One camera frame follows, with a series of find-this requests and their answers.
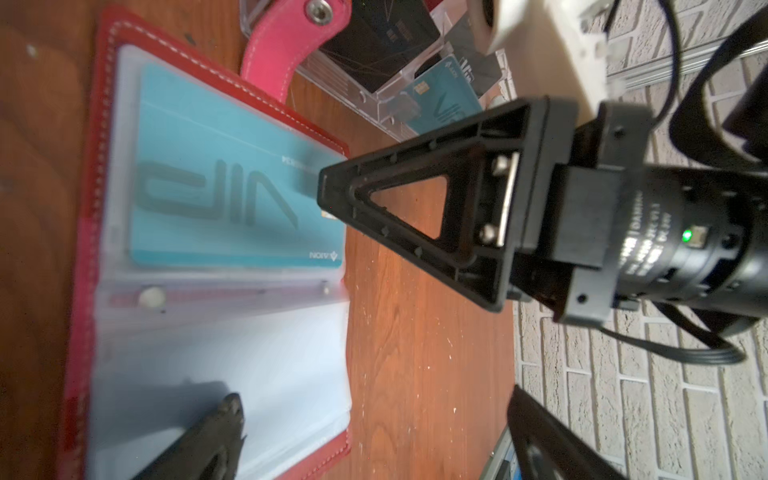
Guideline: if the teal VIP card in stand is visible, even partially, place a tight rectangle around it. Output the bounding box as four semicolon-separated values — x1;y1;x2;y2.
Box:
388;55;482;135

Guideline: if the black logo Vip card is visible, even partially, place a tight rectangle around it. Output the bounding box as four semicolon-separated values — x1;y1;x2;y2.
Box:
414;13;502;98

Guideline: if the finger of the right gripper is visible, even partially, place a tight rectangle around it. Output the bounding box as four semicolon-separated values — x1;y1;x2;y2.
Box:
317;97;576;312

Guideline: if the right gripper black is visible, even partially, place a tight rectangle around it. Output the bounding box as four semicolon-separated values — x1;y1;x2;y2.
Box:
510;99;767;334

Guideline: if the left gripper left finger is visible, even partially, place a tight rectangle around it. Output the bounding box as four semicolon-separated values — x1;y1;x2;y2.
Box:
135;393;245;480

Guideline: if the clear acrylic card display stand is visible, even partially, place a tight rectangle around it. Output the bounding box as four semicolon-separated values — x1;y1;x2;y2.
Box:
239;1;514;141

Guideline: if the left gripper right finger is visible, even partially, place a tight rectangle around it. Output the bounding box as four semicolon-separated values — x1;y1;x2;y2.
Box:
507;386;624;480

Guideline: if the aluminium rail frame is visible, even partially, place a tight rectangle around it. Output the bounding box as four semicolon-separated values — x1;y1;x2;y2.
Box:
478;427;520;480

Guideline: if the red leather card holder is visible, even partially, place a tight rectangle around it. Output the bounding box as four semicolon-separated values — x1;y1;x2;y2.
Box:
56;1;352;479

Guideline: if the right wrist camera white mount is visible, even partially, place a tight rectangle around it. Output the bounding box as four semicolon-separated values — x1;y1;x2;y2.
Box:
467;0;614;125

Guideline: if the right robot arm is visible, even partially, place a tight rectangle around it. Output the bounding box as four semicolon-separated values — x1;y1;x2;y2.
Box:
317;9;767;335

